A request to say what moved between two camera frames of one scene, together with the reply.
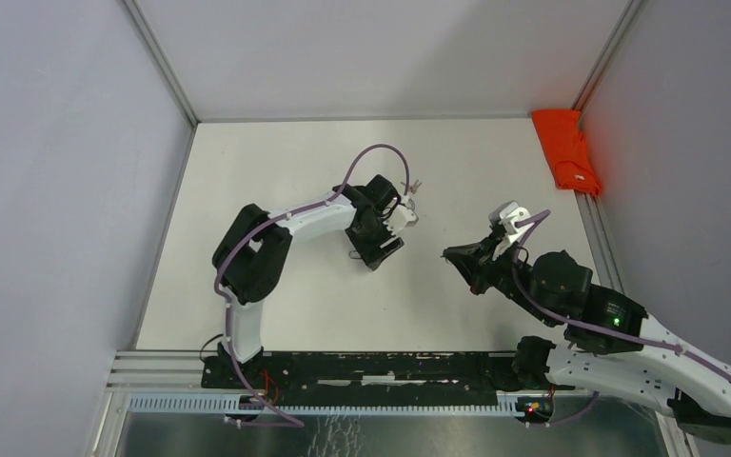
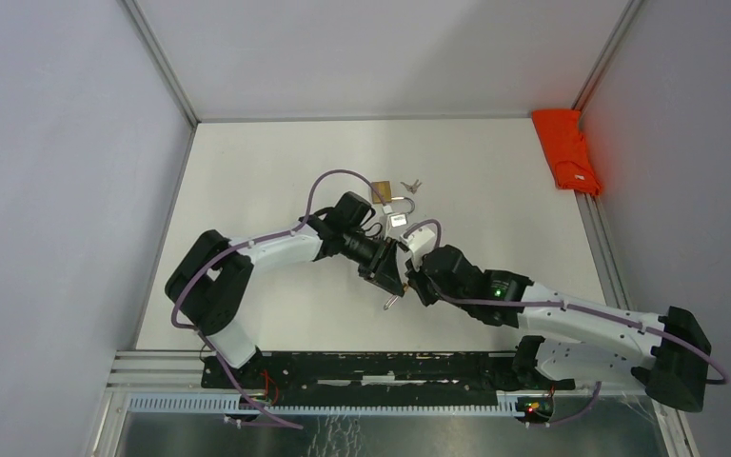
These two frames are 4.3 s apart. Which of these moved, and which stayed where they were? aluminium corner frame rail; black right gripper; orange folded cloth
Moved: black right gripper
Stayed: orange folded cloth; aluminium corner frame rail
